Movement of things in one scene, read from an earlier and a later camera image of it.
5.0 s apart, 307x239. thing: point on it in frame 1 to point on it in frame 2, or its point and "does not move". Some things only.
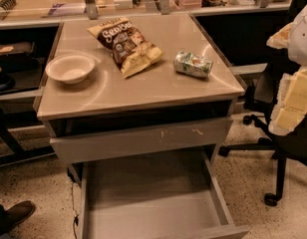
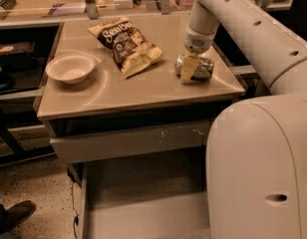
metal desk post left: x=90 y=5 does not move
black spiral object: x=8 y=3 does not move
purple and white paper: x=58 y=9 does not move
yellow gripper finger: x=294 y=101 to x=195 y=43
